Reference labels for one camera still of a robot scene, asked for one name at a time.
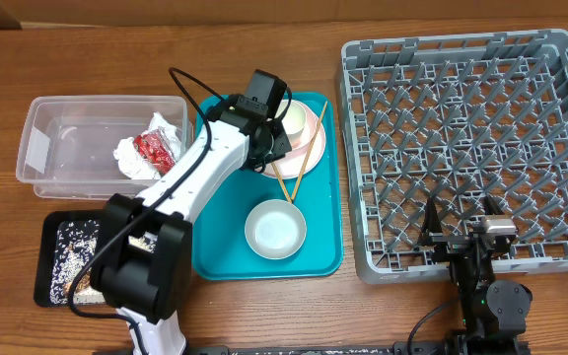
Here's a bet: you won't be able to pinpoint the black plastic tray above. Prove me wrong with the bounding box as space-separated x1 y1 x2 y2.
34 210 103 308

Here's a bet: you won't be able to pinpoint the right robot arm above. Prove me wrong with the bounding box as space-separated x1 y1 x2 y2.
418 195 533 354

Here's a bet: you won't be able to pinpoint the large pink plate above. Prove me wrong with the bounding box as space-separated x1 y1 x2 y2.
275 125 326 179

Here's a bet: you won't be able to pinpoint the grey plastic dish rack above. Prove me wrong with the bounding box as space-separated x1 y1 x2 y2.
337 29 568 284

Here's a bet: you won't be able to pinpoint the grey round bowl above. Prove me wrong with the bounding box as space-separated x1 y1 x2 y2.
245 199 307 260

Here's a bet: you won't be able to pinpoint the rice and food scraps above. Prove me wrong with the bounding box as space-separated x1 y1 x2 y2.
48 220 156 306

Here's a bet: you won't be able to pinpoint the clear plastic waste bin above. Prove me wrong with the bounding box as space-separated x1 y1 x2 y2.
16 95 194 200

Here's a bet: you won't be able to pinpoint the red snack wrapper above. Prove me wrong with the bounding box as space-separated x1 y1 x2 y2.
134 129 176 175

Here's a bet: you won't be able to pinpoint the teal plastic serving tray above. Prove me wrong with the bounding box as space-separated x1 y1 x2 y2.
192 92 343 281

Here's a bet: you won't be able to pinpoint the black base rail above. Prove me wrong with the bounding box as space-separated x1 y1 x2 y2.
184 339 532 355

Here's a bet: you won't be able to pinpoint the white napkin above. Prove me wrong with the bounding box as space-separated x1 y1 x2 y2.
113 111 182 180

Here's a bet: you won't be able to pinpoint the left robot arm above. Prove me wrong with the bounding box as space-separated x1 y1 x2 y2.
85 94 293 354

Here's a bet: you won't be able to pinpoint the brown cardboard backdrop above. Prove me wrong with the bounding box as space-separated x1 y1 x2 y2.
0 0 568 29

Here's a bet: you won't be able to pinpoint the wooden chopstick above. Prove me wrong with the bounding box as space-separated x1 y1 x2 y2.
291 101 328 201
270 162 293 204

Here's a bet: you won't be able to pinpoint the small pink bowl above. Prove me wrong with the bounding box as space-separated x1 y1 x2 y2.
287 103 318 151

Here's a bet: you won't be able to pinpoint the cream paper cup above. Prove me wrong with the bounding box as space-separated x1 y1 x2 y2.
276 100 307 139

